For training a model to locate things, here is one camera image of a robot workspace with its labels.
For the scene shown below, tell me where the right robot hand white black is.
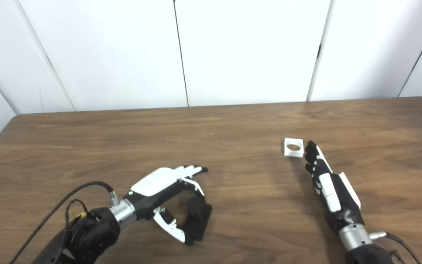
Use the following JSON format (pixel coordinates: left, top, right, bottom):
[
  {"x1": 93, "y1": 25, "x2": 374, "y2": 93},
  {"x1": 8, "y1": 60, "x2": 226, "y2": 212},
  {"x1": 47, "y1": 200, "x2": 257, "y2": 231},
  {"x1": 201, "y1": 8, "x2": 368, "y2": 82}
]
[{"x1": 303, "y1": 140, "x2": 366, "y2": 232}]

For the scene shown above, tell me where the black peg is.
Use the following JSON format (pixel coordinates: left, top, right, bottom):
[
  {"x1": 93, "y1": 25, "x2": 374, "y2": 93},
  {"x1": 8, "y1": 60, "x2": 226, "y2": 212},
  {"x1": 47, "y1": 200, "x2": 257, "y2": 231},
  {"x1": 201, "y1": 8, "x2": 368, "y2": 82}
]
[{"x1": 181, "y1": 196, "x2": 212, "y2": 242}]

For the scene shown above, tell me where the thick black right wrist cable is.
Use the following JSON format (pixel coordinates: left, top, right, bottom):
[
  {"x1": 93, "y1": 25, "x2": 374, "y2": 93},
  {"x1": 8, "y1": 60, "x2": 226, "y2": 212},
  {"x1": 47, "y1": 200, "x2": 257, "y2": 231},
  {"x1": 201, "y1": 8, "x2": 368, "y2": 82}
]
[{"x1": 369, "y1": 231, "x2": 422, "y2": 264}]

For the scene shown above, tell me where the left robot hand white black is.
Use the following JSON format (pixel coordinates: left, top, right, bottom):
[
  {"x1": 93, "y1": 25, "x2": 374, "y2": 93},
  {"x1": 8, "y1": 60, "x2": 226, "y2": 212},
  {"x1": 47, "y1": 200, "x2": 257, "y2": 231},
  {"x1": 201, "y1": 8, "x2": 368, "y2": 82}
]
[{"x1": 123, "y1": 166, "x2": 209, "y2": 245}]

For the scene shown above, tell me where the thin black right wrist wire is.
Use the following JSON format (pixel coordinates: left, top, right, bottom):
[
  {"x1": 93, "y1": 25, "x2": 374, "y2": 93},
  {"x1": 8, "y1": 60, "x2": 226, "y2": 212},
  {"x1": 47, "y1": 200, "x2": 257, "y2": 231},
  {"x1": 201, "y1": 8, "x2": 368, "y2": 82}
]
[{"x1": 389, "y1": 249, "x2": 407, "y2": 264}]

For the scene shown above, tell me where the thick black left wrist cable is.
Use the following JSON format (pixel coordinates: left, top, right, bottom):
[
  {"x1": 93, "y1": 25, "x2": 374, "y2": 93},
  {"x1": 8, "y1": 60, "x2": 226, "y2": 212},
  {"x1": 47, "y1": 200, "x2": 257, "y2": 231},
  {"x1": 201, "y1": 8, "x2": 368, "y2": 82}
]
[{"x1": 9, "y1": 181, "x2": 120, "y2": 264}]

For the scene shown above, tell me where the thick black wrist cable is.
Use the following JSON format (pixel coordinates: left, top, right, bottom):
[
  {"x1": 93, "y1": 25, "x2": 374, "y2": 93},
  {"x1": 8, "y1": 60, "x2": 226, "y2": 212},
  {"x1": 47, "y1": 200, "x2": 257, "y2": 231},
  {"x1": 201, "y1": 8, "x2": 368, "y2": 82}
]
[
  {"x1": 9, "y1": 181, "x2": 120, "y2": 264},
  {"x1": 369, "y1": 231, "x2": 422, "y2": 264}
]

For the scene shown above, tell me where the thin black left wrist wire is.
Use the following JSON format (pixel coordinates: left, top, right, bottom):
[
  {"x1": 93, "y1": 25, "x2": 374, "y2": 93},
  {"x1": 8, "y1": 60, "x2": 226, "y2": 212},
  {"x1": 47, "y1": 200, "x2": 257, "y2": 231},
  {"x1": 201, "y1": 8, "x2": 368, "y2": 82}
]
[{"x1": 65, "y1": 199, "x2": 89, "y2": 230}]

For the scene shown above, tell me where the white square piece with hole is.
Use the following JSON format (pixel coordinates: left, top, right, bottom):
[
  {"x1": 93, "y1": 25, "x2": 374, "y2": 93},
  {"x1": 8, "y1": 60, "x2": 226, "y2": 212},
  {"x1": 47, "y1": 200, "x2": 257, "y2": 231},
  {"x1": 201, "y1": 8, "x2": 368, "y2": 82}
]
[{"x1": 283, "y1": 138, "x2": 304, "y2": 158}]

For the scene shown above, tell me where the thin black wrist wire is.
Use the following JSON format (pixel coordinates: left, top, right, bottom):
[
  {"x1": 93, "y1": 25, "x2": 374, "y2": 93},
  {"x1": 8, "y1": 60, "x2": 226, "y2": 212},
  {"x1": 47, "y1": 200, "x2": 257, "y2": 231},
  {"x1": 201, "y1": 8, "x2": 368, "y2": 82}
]
[
  {"x1": 65, "y1": 199, "x2": 89, "y2": 230},
  {"x1": 389, "y1": 249, "x2": 407, "y2": 264}
]

